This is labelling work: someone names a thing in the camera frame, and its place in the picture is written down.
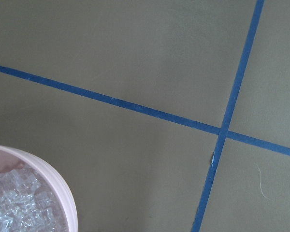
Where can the ice cubes pile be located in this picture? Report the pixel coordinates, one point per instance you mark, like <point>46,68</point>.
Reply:
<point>27,203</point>

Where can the pink bowl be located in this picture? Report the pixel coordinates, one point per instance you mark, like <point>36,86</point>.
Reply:
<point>11,157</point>

